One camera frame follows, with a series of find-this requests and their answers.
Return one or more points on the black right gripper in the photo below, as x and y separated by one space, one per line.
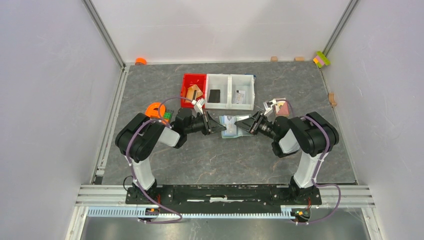
251 124

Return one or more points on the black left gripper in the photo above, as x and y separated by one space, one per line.
210 125

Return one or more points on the silver credit card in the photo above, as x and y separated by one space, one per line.
232 127
239 97

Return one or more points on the gold credit card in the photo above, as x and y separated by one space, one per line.
190 94
197 89

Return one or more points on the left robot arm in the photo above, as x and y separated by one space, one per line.
139 137

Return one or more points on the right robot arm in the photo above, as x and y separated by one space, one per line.
311 135

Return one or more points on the black card in bin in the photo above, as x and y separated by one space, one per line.
214 96

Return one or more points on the red playing card box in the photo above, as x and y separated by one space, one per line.
281 107

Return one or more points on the white bin right compartment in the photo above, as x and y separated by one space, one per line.
242 82

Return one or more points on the white bin compartment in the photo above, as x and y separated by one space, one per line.
242 82
218 81

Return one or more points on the white bin left compartment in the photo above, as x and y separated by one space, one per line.
218 81

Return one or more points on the green toy brick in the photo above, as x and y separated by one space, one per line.
168 115

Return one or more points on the red plastic bin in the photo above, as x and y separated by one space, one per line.
193 88

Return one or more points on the orange curved toy track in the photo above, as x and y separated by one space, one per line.
155 110

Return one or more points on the wooden block right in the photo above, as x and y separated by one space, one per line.
299 59

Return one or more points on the wooden arch block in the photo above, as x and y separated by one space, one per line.
332 100

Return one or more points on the multicolour toy brick stack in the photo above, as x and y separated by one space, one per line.
321 60

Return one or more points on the orange tape roll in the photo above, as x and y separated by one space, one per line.
140 61

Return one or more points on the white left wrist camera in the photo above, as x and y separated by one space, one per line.
198 105

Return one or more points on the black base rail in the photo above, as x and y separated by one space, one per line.
179 194

